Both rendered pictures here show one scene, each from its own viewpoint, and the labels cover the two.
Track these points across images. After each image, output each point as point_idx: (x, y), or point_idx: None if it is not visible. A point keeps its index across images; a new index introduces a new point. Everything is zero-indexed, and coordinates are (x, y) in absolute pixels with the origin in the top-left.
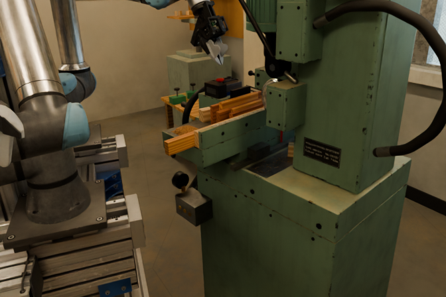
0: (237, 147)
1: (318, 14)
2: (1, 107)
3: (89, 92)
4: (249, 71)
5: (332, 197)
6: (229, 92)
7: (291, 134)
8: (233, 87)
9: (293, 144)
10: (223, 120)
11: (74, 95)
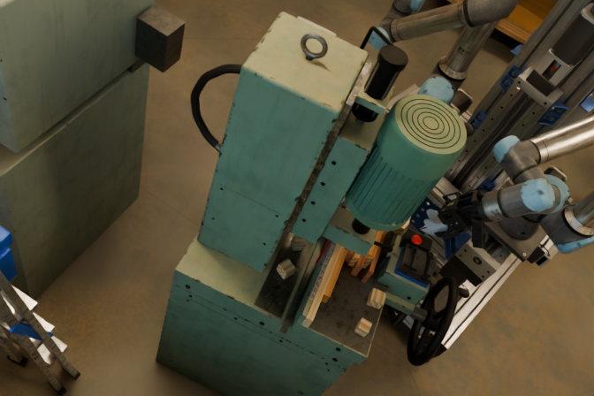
0: (344, 203)
1: None
2: None
3: (548, 234)
4: (391, 246)
5: None
6: (401, 251)
7: (312, 277)
8: (401, 255)
9: (300, 239)
10: None
11: None
